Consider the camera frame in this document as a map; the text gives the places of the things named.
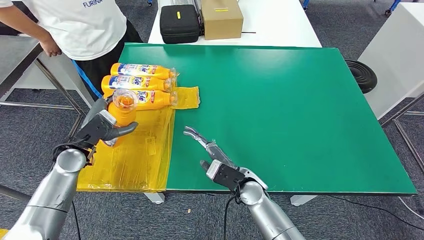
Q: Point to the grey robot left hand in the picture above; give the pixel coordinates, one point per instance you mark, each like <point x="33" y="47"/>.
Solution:
<point x="96" y="111"/>

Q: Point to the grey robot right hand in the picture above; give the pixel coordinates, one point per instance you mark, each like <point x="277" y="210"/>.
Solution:
<point x="218" y="154"/>

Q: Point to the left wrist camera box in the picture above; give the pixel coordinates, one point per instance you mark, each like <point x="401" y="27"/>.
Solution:
<point x="94" y="129"/>

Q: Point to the person's right hand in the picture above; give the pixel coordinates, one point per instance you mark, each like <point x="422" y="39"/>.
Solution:
<point x="51" y="49"/>

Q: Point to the white table foot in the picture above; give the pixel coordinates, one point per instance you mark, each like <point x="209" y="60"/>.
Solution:
<point x="303" y="200"/>
<point x="155" y="197"/>

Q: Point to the silver device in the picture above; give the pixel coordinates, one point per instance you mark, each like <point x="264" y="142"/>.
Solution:
<point x="184" y="1"/>

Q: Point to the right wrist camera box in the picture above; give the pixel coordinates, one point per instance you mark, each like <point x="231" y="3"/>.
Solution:
<point x="227" y="175"/>

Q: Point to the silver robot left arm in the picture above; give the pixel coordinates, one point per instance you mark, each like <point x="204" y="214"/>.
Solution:
<point x="56" y="192"/>

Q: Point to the brown cardboard box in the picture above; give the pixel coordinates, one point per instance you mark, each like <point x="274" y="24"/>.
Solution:
<point x="222" y="23"/>

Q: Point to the black hard case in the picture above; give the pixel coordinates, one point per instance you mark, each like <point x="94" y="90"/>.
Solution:
<point x="180" y="26"/>

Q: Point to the blue metal frame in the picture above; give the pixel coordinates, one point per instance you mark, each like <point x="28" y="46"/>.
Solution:
<point x="304" y="3"/>
<point x="393" y="5"/>

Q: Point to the orange detergent bottle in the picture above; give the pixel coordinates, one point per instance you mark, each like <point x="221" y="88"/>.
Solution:
<point x="124" y="114"/>
<point x="159" y="101"/>
<point x="155" y="85"/>
<point x="159" y="74"/>

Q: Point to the person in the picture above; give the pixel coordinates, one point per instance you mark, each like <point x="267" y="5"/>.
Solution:
<point x="82" y="30"/>

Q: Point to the yellow plastic sheet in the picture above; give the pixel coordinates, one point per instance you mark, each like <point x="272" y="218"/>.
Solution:
<point x="139" y="159"/>

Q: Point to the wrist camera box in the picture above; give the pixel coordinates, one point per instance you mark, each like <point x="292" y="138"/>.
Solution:
<point x="227" y="175"/>
<point x="94" y="129"/>

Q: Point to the black ribbed round stool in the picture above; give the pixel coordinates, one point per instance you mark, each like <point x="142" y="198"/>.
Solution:
<point x="361" y="75"/>

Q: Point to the white table with metal legs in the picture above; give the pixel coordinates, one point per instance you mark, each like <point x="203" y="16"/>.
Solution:
<point x="394" y="49"/>

